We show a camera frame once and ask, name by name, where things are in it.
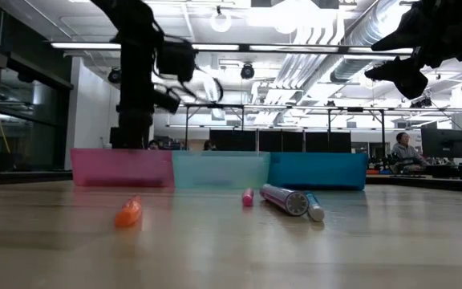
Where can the black partition panels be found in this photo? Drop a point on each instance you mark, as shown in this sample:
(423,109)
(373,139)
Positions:
(287,141)

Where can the blue plastic bin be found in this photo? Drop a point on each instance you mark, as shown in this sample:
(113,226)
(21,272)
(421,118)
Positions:
(317,170)

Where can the translucent teal plastic bin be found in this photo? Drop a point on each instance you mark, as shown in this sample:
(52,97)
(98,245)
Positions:
(221,168)

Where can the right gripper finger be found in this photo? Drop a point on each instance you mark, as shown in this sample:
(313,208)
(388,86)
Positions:
(405,36)
(409,76)

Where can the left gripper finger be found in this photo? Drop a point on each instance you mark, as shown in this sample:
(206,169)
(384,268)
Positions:
(127,138)
(143,138)

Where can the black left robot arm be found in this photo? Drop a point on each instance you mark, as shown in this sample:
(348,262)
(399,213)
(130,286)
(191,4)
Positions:
(136,60)

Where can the pink highlighter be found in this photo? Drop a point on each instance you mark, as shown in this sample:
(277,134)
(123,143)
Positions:
(248,198)

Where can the pink plastic bin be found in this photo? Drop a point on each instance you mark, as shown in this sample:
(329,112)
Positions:
(122,168)

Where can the black metal frame rig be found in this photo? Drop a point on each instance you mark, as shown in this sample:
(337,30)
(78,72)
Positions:
(383,132)

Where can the cluttered office desk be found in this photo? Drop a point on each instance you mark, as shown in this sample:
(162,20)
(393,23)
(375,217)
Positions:
(447,170)

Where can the black monitor on arm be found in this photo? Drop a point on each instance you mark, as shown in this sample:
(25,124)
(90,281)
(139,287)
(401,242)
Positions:
(443,142)

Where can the person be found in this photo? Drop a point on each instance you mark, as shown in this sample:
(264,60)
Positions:
(153,145)
(209,145)
(405,152)

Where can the black ceiling spotlight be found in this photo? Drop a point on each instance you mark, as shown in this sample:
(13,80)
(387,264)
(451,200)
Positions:
(247,71)
(114,75)

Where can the black ceiling camera cluster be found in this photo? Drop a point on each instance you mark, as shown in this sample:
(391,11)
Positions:
(421,103)

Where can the white marker with blue cap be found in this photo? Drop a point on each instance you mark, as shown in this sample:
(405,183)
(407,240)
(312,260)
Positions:
(315,210)

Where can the black aluminium table frame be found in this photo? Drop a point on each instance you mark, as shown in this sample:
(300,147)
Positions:
(22,176)

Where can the orange highlighter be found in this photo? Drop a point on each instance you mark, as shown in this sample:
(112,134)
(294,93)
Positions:
(128,214)

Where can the silver air duct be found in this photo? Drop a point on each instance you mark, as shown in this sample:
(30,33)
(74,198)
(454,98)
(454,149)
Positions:
(351,64)

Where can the long ceiling light bar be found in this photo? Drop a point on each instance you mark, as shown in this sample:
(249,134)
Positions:
(86,45)

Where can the black computer monitor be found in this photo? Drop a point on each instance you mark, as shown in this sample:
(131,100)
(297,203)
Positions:
(113,138)

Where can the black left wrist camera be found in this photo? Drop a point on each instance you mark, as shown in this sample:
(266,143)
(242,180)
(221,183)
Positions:
(167,102)

